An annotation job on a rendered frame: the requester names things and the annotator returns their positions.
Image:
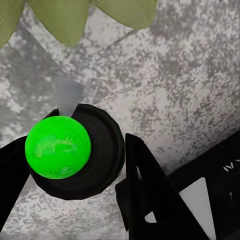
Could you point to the insectifuge atomizer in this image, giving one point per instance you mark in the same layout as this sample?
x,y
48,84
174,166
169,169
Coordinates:
x,y
78,150

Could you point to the pot plant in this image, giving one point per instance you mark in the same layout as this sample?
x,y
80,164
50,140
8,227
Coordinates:
x,y
66,20

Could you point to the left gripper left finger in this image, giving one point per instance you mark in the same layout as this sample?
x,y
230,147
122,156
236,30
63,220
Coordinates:
x,y
14,172

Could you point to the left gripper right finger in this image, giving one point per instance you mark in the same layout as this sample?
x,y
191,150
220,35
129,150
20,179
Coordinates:
x,y
174,219

